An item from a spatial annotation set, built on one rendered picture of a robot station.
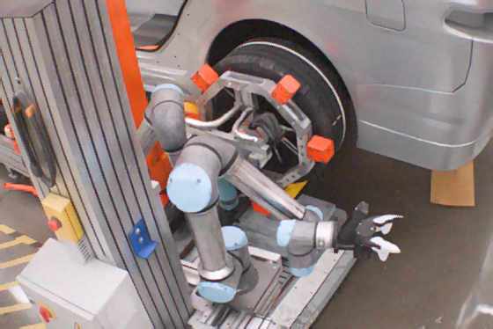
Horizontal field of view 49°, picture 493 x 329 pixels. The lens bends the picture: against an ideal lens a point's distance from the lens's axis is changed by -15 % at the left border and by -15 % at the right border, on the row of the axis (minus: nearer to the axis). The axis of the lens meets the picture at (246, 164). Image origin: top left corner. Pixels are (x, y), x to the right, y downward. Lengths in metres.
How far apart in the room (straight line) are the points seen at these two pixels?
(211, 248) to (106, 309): 0.38
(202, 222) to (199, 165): 0.18
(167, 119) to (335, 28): 0.80
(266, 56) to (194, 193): 1.11
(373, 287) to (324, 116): 1.00
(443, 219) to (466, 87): 1.30
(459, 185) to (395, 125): 1.22
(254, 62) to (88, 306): 1.35
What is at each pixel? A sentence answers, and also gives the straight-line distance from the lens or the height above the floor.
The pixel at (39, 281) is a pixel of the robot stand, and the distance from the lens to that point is 1.80.
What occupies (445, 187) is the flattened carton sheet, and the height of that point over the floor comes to 0.01.
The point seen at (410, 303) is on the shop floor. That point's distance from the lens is 3.07.
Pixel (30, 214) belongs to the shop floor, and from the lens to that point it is 4.08.
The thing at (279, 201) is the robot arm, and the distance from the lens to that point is 1.80.
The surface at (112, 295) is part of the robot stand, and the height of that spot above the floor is 1.22.
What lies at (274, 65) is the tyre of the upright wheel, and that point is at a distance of 2.55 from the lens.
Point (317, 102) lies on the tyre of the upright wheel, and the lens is 2.55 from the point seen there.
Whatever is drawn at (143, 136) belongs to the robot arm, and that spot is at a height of 1.21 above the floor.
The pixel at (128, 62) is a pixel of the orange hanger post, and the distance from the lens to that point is 2.62.
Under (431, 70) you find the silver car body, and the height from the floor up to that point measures 1.25.
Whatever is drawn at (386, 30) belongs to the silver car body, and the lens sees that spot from 2.34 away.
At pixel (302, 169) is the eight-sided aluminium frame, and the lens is 2.65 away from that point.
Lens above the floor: 2.46
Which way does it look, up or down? 39 degrees down
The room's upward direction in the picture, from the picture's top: 10 degrees counter-clockwise
